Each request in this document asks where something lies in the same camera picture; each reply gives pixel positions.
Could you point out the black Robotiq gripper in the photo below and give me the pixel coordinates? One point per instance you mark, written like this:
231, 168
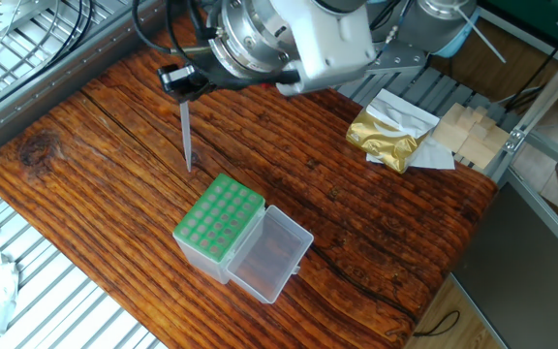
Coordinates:
245, 75

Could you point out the clear plastic pipette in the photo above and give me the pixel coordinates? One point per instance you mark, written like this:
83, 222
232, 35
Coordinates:
186, 136

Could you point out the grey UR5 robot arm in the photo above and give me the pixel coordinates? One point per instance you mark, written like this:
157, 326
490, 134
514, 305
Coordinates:
318, 34

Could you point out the clear pipette box green rack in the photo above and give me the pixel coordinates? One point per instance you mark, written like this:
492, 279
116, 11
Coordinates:
221, 213

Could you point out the grey metal beam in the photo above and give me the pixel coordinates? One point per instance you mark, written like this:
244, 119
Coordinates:
41, 92

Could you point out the silver perforated plate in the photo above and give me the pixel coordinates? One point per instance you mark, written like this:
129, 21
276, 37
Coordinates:
8, 17

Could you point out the gold tissue pack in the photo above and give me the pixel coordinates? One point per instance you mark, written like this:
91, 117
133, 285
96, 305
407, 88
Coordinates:
381, 140

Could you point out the wooden block puzzle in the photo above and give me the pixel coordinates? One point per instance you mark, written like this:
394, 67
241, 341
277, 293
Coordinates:
473, 145

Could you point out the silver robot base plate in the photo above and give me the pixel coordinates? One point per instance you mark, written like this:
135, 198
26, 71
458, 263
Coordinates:
395, 63

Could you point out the aluminium frame beam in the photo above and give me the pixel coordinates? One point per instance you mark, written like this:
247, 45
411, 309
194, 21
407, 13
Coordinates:
550, 82

